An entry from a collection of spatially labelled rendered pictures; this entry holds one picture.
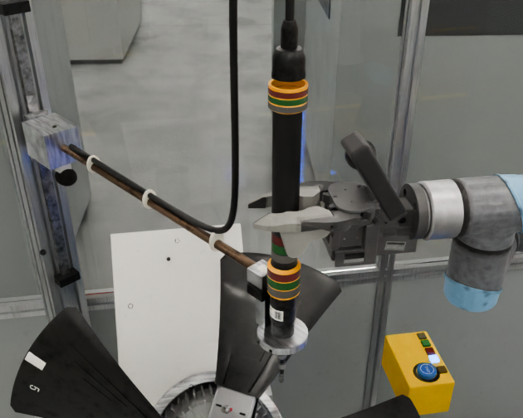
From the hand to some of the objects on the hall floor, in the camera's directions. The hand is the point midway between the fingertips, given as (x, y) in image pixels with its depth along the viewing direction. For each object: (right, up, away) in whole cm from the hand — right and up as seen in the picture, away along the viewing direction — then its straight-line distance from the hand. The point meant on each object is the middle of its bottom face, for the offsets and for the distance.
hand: (261, 208), depth 76 cm
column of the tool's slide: (-47, -115, +130) cm, 180 cm away
